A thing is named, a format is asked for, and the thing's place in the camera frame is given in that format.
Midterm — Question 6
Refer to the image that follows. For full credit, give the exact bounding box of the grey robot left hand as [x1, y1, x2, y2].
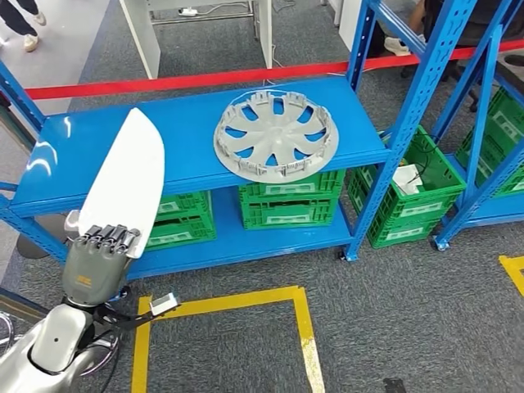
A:
[61, 224, 142, 309]

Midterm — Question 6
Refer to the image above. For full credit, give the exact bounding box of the white plastic body part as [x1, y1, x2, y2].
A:
[64, 107, 165, 260]

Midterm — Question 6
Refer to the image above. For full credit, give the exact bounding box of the blue steel shelf rack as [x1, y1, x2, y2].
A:
[0, 0, 479, 282]
[430, 0, 524, 251]

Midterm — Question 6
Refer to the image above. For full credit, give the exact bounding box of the red barrier belt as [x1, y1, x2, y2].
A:
[25, 38, 524, 102]

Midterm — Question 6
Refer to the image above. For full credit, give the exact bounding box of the white desk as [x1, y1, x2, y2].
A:
[119, 0, 274, 80]

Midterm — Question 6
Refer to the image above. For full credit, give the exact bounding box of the grey wheel hubcap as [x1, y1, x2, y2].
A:
[213, 89, 340, 184]

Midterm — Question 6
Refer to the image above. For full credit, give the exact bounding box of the white cabinet panel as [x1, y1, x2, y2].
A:
[329, 0, 365, 52]

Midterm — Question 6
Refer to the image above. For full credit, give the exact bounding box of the white item in crate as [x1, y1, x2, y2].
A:
[390, 164, 425, 197]

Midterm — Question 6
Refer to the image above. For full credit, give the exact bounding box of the black office chair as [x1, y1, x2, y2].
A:
[401, 56, 481, 113]

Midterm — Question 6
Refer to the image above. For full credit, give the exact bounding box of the black camera bracket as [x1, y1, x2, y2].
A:
[91, 306, 181, 332]

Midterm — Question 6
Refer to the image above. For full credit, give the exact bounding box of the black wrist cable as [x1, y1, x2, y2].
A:
[80, 319, 124, 393]

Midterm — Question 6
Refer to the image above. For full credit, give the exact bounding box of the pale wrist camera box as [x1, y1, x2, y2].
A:
[149, 292, 180, 318]

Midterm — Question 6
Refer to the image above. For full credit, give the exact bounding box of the black cable in crate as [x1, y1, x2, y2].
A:
[405, 129, 435, 186]

